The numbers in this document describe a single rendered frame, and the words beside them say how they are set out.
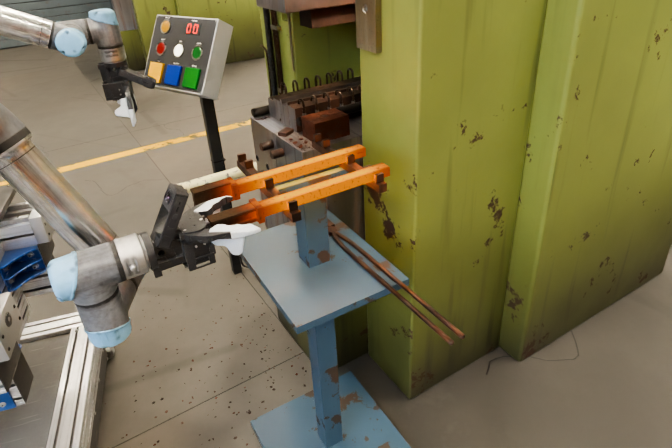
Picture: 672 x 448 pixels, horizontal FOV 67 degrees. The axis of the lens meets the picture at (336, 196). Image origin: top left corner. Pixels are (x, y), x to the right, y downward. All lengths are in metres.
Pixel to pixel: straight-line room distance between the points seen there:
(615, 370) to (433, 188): 1.09
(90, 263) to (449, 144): 0.92
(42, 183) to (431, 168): 0.91
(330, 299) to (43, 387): 1.13
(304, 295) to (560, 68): 0.92
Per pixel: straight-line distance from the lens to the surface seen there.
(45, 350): 2.13
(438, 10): 1.27
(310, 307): 1.16
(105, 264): 0.94
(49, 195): 1.04
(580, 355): 2.21
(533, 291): 1.88
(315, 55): 1.87
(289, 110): 1.61
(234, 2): 6.42
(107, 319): 1.00
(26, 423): 1.92
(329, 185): 1.06
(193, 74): 1.97
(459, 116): 1.40
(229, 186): 1.10
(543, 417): 1.97
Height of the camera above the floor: 1.50
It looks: 29 degrees down
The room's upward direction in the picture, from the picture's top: 3 degrees counter-clockwise
